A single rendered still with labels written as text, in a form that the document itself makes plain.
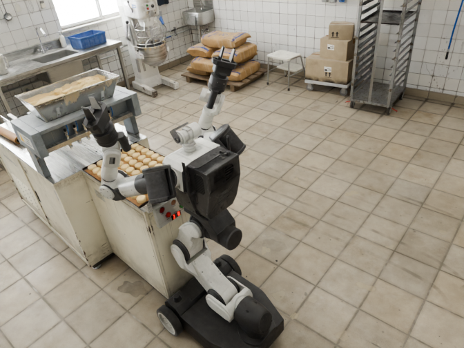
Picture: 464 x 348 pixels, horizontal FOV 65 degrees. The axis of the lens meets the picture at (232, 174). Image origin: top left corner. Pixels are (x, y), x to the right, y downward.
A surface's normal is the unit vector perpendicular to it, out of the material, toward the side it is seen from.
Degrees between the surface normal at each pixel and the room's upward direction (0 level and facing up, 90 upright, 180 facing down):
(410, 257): 0
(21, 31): 90
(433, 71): 90
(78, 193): 90
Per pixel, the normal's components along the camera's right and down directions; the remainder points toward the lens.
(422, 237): -0.09, -0.82
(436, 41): -0.64, 0.48
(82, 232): 0.73, 0.33
